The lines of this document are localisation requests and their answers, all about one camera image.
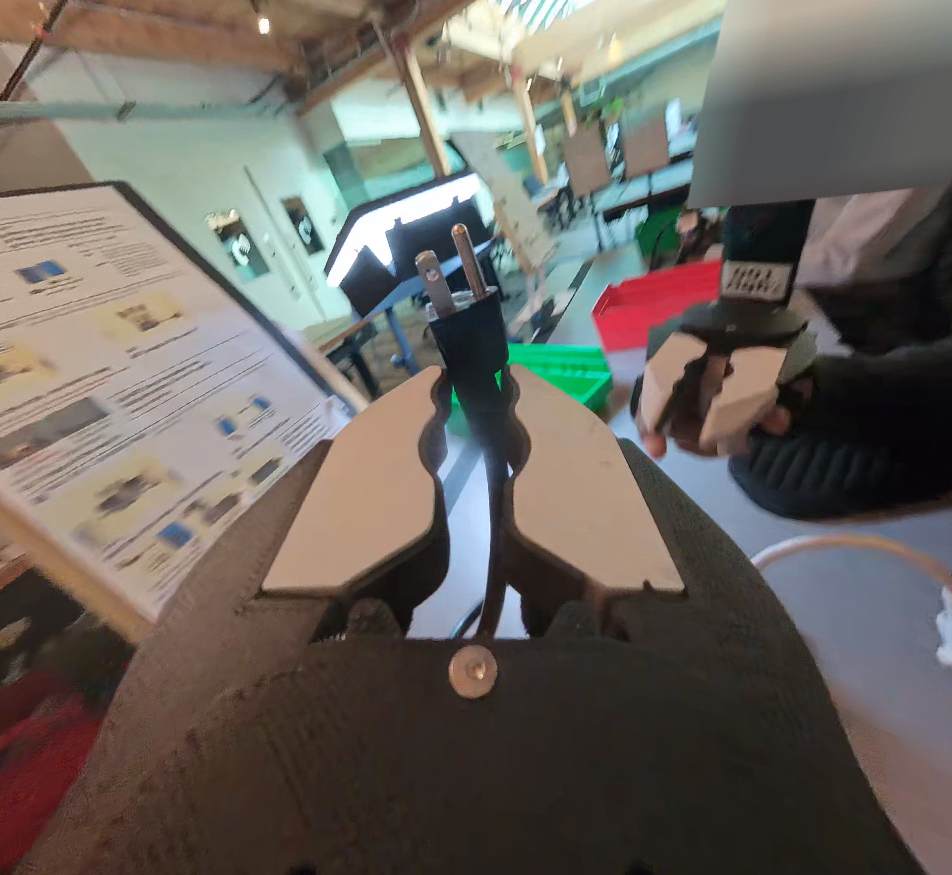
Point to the red tote bag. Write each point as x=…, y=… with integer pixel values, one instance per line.
x=44, y=756

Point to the black mesh wrist pad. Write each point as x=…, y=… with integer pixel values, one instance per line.
x=833, y=477

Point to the printed instruction sheet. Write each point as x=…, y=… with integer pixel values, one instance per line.
x=111, y=369

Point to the wooden board easel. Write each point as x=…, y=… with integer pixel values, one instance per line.
x=513, y=205

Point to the person's right hand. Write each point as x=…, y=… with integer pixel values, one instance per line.
x=773, y=419

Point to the person's right forearm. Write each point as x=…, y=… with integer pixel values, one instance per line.
x=877, y=399

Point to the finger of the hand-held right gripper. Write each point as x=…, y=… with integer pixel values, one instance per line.
x=747, y=391
x=669, y=376

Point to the green plastic bin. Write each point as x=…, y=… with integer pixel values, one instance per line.
x=565, y=369

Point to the dark wall sign white logo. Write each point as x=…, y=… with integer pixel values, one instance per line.
x=303, y=226
x=238, y=246

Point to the brown notice board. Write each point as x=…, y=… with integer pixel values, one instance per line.
x=645, y=146
x=587, y=159

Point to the white document stand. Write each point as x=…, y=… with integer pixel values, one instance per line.
x=312, y=361

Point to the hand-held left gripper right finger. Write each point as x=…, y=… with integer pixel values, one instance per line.
x=587, y=503

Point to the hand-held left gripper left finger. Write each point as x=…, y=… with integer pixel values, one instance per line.
x=357, y=503

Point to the red plastic bin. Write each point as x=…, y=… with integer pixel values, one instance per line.
x=654, y=302

